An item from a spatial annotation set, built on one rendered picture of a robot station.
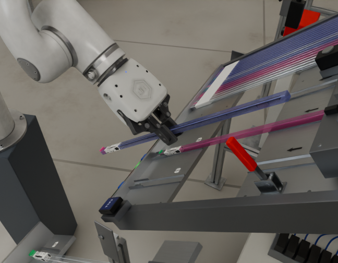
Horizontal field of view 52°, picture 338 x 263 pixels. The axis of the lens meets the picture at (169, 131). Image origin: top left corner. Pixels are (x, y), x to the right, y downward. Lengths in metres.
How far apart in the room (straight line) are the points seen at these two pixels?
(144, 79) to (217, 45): 2.12
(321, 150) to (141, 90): 0.32
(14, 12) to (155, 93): 0.26
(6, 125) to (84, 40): 0.55
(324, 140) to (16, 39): 0.46
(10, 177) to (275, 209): 0.84
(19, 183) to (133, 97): 0.64
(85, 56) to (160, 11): 2.58
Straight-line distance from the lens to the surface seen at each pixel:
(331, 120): 0.52
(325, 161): 0.48
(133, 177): 0.91
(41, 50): 0.59
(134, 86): 0.63
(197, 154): 0.80
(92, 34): 0.63
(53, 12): 0.64
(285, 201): 0.51
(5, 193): 1.27
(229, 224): 0.60
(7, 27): 0.59
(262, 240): 0.97
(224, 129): 1.49
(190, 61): 2.55
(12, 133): 1.13
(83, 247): 1.66
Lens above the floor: 1.46
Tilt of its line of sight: 46 degrees down
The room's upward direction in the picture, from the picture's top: straight up
